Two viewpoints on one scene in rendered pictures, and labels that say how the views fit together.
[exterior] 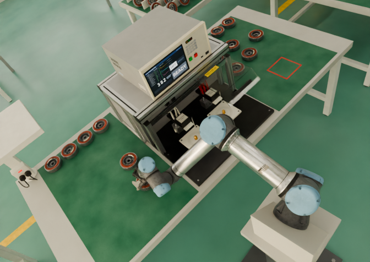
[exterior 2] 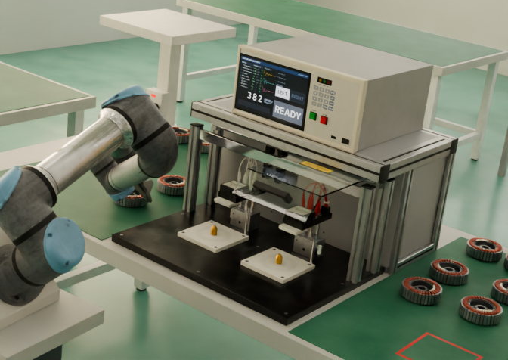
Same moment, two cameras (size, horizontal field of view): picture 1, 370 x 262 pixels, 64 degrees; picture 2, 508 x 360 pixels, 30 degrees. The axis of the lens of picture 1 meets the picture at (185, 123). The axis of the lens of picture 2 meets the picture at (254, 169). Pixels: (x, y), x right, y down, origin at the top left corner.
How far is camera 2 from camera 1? 2.35 m
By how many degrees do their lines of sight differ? 57
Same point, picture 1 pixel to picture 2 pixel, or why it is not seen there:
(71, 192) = not seen: hidden behind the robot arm
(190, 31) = (337, 72)
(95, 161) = (181, 166)
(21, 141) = (151, 29)
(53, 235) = (56, 144)
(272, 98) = (327, 328)
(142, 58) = (273, 48)
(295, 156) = not seen: outside the picture
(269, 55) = (484, 341)
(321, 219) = (13, 339)
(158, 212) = (71, 209)
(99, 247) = not seen: hidden behind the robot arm
